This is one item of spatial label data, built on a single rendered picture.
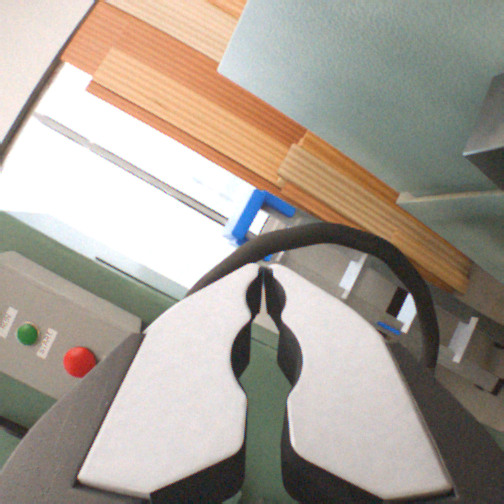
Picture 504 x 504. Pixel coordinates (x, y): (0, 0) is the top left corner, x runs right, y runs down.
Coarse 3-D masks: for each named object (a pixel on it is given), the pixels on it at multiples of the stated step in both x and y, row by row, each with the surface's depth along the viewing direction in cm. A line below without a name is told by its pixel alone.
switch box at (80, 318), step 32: (0, 256) 34; (0, 288) 33; (32, 288) 34; (64, 288) 37; (0, 320) 33; (32, 320) 34; (64, 320) 35; (96, 320) 35; (128, 320) 39; (0, 352) 34; (32, 352) 34; (64, 352) 35; (96, 352) 36; (32, 384) 35; (64, 384) 35
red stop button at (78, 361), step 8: (72, 352) 34; (80, 352) 34; (88, 352) 35; (64, 360) 34; (72, 360) 34; (80, 360) 34; (88, 360) 35; (72, 368) 34; (80, 368) 34; (88, 368) 35; (80, 376) 35
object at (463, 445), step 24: (408, 360) 8; (408, 384) 8; (432, 384) 8; (432, 408) 7; (456, 408) 7; (432, 432) 7; (456, 432) 7; (480, 432) 7; (456, 456) 6; (480, 456) 6; (456, 480) 6; (480, 480) 6
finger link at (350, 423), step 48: (288, 288) 11; (288, 336) 9; (336, 336) 9; (336, 384) 8; (384, 384) 8; (288, 432) 7; (336, 432) 7; (384, 432) 7; (288, 480) 7; (336, 480) 6; (384, 480) 6; (432, 480) 6
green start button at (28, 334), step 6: (24, 324) 34; (30, 324) 34; (18, 330) 33; (24, 330) 33; (30, 330) 34; (36, 330) 34; (18, 336) 33; (24, 336) 33; (30, 336) 34; (36, 336) 34; (24, 342) 33; (30, 342) 34; (36, 342) 34
